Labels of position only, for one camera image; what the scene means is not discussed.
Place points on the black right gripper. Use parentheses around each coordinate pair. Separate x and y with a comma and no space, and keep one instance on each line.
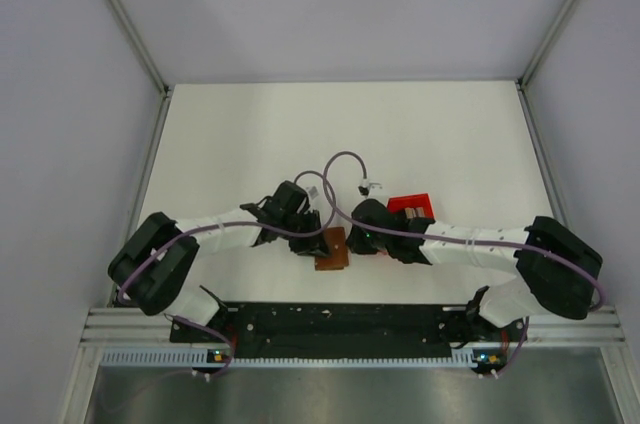
(355,243)

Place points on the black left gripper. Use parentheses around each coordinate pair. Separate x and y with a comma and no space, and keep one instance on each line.
(312,246)

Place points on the brown leather card holder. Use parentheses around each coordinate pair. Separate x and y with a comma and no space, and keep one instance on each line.
(338,259)

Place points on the red plastic bin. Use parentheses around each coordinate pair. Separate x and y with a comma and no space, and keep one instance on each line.
(397,204)

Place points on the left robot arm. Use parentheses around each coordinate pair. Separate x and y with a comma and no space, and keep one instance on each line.
(156,268)

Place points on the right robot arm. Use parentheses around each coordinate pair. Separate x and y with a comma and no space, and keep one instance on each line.
(552,271)

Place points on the stack of credit cards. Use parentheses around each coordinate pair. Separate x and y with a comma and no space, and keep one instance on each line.
(415,212)

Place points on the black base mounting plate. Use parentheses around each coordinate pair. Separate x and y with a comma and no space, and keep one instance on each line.
(261,330)

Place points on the steel sheet panel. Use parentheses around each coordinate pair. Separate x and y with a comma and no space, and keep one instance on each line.
(542,386)

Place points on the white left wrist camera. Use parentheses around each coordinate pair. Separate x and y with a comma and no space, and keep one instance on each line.
(312,192)

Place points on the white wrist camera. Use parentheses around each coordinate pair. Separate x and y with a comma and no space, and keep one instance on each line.
(312,192)
(373,190)

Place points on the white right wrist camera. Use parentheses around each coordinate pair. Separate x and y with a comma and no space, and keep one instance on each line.
(373,190)

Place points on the aluminium frame rail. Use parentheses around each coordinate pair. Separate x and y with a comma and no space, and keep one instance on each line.
(136,43)

